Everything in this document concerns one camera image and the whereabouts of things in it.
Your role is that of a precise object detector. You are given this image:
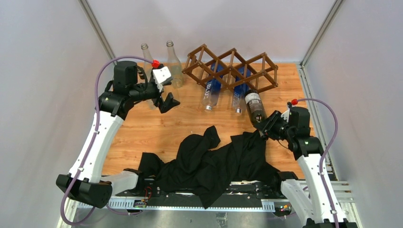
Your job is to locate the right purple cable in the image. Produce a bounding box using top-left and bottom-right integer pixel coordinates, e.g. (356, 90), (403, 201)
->
(294, 98), (341, 228)

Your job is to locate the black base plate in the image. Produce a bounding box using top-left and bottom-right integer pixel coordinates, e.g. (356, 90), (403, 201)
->
(113, 179), (290, 210)

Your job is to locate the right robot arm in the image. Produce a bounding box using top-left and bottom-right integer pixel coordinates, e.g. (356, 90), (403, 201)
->
(249, 106), (358, 228)

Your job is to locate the purple cable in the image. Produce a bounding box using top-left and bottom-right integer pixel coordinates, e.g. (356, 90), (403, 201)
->
(59, 56), (156, 226)
(294, 98), (341, 228)

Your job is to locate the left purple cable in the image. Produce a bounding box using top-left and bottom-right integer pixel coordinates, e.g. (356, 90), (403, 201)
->
(59, 56), (156, 226)

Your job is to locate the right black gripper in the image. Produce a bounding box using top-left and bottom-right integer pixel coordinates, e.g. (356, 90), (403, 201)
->
(254, 110), (294, 141)

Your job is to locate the blue labelled clear bottle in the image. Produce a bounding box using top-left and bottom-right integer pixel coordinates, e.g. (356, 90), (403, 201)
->
(202, 77), (221, 112)

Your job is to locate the clear bottle dark label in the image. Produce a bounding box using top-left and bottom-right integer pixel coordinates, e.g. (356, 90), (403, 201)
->
(141, 43), (155, 79)

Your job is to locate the black cloth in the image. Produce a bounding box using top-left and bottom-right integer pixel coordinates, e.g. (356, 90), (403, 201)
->
(139, 126), (279, 190)

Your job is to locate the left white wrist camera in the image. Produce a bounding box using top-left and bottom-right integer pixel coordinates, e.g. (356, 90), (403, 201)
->
(152, 64), (173, 92)

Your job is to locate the dark green wine bottle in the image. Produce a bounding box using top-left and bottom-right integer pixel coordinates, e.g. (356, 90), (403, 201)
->
(244, 89), (267, 127)

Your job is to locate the small clear black-capped bottle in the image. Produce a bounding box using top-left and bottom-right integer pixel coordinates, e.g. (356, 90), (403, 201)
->
(147, 99), (157, 110)

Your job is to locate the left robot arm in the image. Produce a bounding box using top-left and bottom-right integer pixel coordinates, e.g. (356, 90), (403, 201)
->
(56, 60), (180, 209)

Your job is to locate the brown wooden wine rack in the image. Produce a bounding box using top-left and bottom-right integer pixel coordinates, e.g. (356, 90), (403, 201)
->
(182, 44), (278, 93)

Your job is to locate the aluminium frame rail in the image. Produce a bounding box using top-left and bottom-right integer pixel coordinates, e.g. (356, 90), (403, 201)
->
(67, 177), (355, 212)

